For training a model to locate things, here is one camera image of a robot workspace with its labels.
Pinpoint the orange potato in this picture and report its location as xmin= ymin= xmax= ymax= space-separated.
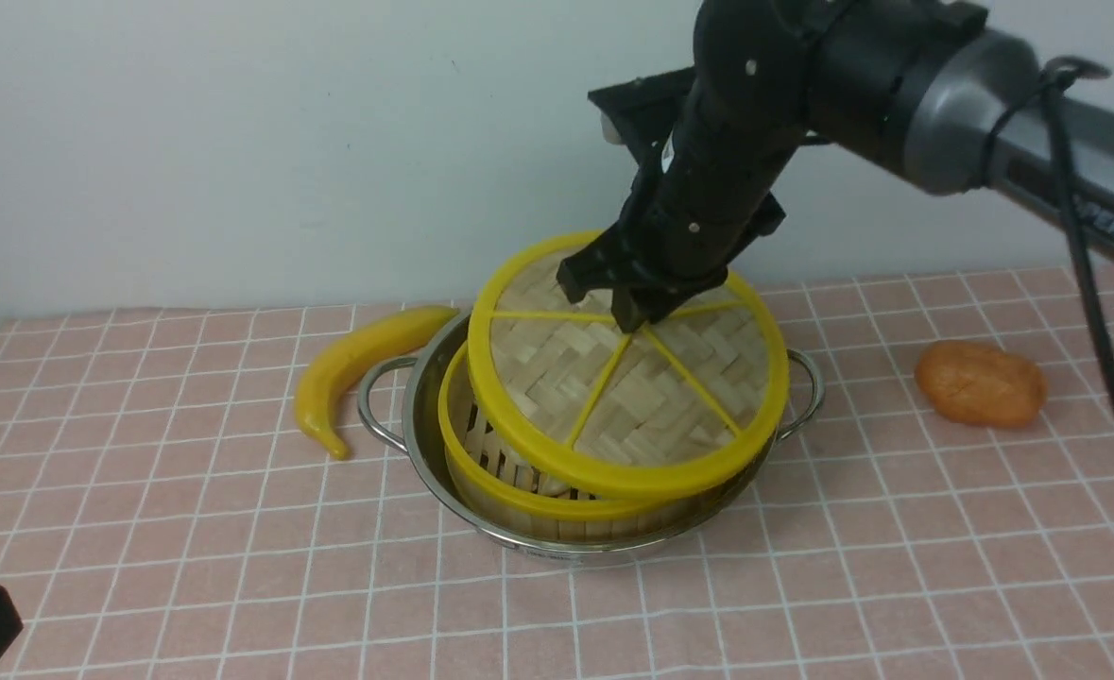
xmin=913 ymin=340 xmax=1049 ymax=430

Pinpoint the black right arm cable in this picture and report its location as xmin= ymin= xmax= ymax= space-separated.
xmin=983 ymin=57 xmax=1114 ymax=540

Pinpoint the stainless steel pot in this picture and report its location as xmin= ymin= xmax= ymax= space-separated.
xmin=356 ymin=313 xmax=825 ymax=569

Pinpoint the yellow banana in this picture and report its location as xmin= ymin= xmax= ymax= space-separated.
xmin=294 ymin=305 xmax=457 ymax=462

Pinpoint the yellow woven steamer lid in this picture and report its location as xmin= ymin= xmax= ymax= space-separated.
xmin=465 ymin=232 xmax=790 ymax=501

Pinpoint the yellow bamboo steamer basket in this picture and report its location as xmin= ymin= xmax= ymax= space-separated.
xmin=438 ymin=346 xmax=765 ymax=543

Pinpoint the pink checkered tablecloth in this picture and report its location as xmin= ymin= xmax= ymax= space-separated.
xmin=0 ymin=268 xmax=1114 ymax=679

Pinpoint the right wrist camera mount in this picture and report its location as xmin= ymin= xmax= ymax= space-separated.
xmin=587 ymin=66 xmax=695 ymax=166

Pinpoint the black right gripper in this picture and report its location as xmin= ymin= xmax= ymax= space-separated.
xmin=557 ymin=94 xmax=803 ymax=334

